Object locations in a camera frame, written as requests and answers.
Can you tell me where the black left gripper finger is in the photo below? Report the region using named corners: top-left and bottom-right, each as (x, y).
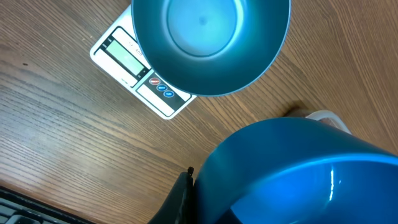
top-left (148, 167), bottom-right (194, 224)

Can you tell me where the blue plastic measuring scoop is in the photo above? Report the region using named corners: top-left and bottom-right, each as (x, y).
top-left (195, 118), bottom-right (397, 223)

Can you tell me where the blue plastic bowl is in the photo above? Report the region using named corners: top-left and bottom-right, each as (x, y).
top-left (131, 0), bottom-right (292, 96)

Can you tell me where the white digital kitchen scale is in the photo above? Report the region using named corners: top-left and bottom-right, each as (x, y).
top-left (90, 6), bottom-right (196, 119)

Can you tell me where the clear plastic container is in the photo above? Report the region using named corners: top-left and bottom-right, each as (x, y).
top-left (285, 109), bottom-right (351, 134)

